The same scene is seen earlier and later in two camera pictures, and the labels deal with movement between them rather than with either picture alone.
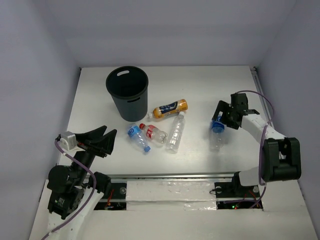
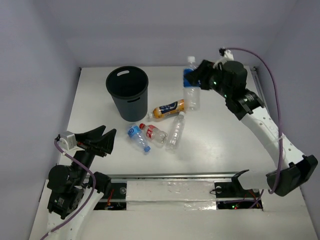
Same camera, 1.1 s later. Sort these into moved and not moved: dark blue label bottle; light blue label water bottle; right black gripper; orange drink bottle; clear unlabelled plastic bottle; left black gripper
Moved: right black gripper; dark blue label bottle
Not moved: orange drink bottle; left black gripper; clear unlabelled plastic bottle; light blue label water bottle
